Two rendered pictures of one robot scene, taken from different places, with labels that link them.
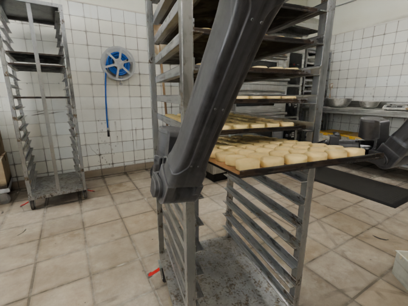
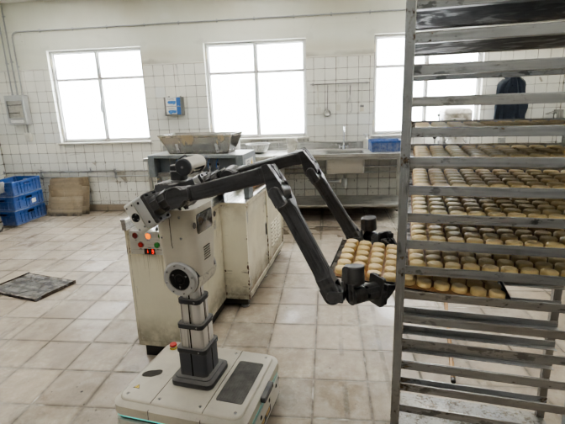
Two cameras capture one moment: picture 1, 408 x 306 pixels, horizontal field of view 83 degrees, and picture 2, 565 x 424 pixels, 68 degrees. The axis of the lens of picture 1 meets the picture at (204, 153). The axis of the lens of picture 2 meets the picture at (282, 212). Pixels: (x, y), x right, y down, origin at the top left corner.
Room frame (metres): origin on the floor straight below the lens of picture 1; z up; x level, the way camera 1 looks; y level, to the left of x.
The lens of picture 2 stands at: (1.25, -1.63, 1.51)
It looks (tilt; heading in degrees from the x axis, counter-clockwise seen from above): 15 degrees down; 127
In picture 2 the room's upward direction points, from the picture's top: 2 degrees counter-clockwise
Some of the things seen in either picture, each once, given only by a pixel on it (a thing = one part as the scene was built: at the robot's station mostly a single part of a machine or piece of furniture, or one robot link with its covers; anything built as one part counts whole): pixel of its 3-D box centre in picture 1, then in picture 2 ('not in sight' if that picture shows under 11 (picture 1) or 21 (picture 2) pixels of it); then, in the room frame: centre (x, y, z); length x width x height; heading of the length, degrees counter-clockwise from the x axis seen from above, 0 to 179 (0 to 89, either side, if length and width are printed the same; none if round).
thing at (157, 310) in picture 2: not in sight; (182, 270); (-0.87, 0.06, 0.45); 0.70 x 0.34 x 0.90; 115
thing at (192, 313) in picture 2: not in sight; (197, 333); (-0.14, -0.48, 0.48); 0.11 x 0.11 x 0.40; 20
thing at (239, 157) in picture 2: not in sight; (204, 175); (-1.09, 0.51, 1.01); 0.72 x 0.33 x 0.34; 25
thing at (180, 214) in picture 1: (177, 207); (464, 316); (0.89, 0.11, 0.60); 0.64 x 0.03 x 0.03; 20
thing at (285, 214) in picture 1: (257, 193); (478, 372); (1.03, -0.26, 0.60); 0.64 x 0.03 x 0.03; 20
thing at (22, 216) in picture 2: not in sight; (19, 214); (-5.31, 0.78, 0.10); 0.60 x 0.40 x 0.20; 118
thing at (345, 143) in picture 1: (343, 148); (371, 291); (0.71, -0.45, 0.90); 0.07 x 0.07 x 0.10; 66
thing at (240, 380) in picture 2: not in sight; (203, 378); (-0.13, -0.48, 0.24); 0.68 x 0.53 x 0.41; 20
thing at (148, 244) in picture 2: not in sight; (150, 242); (-0.72, -0.27, 0.77); 0.24 x 0.04 x 0.14; 25
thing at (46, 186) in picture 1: (45, 109); not in sight; (2.34, 1.59, 0.93); 0.64 x 0.51 x 1.78; 33
